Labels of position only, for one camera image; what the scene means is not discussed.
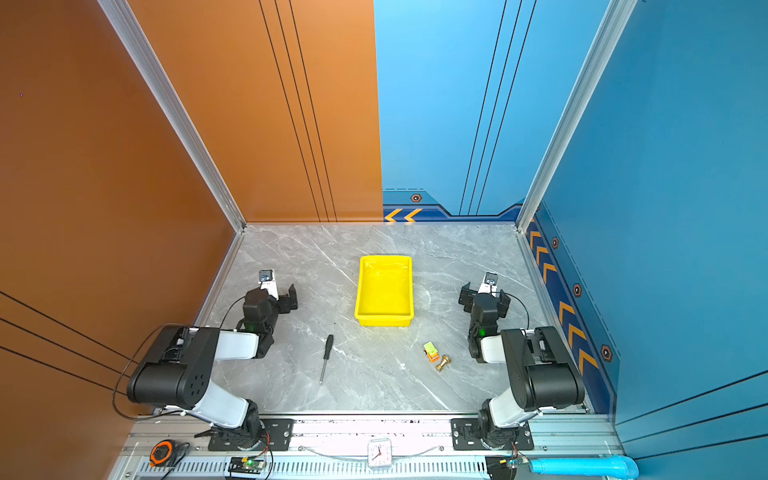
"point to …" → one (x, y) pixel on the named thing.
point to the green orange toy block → (431, 352)
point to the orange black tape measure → (166, 452)
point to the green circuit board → (246, 465)
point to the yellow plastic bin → (385, 295)
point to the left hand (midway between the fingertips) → (279, 282)
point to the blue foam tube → (609, 466)
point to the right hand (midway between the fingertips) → (485, 287)
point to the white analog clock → (379, 453)
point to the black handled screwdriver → (327, 354)
